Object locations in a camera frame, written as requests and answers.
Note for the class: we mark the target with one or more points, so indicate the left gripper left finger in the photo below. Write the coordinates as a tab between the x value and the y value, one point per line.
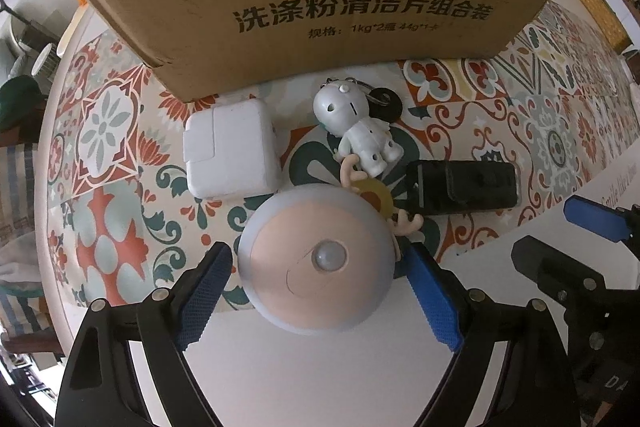
100	386

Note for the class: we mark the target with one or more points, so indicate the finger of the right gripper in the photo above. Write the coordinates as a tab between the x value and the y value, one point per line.
556	274
616	225

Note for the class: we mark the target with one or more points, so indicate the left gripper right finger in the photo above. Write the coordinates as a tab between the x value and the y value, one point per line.
535	386

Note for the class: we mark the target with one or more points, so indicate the pink round antler night light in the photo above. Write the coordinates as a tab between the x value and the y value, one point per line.
319	258

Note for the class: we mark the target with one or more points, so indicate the striped fabric chair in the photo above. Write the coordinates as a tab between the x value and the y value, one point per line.
25	318

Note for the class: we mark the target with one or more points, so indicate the patterned tile table mat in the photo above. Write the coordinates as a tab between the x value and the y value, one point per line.
121	220

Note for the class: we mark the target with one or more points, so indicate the woven wicker tissue box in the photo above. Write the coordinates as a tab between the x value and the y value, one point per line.
609	24

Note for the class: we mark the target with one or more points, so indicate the white square power adapter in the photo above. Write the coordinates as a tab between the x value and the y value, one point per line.
230	151

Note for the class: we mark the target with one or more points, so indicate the green cap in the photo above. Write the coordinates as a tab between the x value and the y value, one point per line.
19	96

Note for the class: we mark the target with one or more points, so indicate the white doll figure keychain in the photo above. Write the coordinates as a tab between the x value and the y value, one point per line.
342	108

